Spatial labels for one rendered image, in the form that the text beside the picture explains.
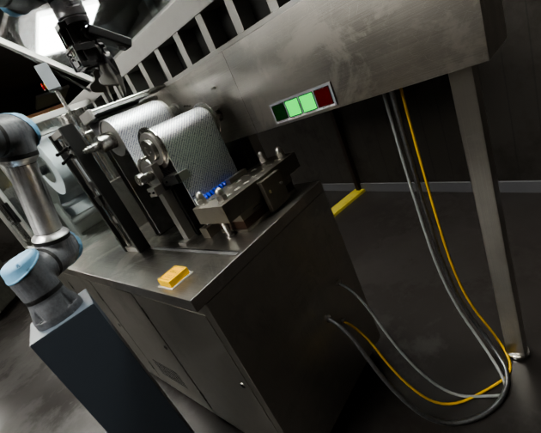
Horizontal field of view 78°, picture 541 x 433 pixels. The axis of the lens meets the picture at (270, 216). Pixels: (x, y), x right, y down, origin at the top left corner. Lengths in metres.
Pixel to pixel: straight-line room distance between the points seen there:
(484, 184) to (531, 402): 0.78
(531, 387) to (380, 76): 1.20
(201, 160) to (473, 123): 0.86
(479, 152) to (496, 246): 0.34
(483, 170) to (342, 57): 0.54
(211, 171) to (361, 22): 0.66
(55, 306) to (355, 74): 1.14
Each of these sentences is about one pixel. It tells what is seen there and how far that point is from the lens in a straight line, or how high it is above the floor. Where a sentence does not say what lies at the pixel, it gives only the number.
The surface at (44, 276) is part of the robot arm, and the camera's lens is 1.29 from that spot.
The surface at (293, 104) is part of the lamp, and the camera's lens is 1.15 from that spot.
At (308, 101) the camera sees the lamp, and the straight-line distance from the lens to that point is 1.11.
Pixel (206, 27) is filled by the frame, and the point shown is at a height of 1.53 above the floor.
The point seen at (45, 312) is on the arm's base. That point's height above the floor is 0.95.
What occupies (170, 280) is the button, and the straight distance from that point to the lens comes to 1.00.
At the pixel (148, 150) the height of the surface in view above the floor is 1.25.
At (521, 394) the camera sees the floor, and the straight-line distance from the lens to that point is 1.60.
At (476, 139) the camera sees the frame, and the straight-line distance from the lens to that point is 1.17.
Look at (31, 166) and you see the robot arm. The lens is 1.30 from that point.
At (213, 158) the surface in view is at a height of 1.13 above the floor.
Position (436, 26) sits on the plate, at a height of 1.25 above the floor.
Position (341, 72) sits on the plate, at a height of 1.23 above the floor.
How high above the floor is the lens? 1.30
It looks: 20 degrees down
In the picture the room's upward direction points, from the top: 25 degrees counter-clockwise
